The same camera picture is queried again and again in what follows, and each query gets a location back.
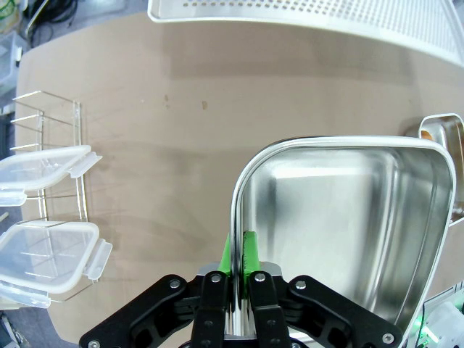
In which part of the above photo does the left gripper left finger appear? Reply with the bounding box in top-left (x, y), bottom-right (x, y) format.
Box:
top-left (78, 231), bottom-right (233, 348)

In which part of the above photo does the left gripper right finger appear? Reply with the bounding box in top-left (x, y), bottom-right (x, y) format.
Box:
top-left (242, 231), bottom-right (404, 348)

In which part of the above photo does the white perforated tray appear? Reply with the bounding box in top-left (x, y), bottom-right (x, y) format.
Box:
top-left (147, 0), bottom-right (464, 74)

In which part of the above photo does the stainless steel rectangular container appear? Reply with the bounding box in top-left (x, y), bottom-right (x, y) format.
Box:
top-left (229, 135), bottom-right (456, 348)
top-left (418, 112), bottom-right (464, 228)

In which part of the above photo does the metal wire lid rack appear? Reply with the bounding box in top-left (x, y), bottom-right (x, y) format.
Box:
top-left (9, 90), bottom-right (92, 302)

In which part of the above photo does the clear plastic clip lid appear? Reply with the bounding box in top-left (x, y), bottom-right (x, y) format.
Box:
top-left (0, 220), bottom-right (114, 310)
top-left (0, 144), bottom-right (104, 207)

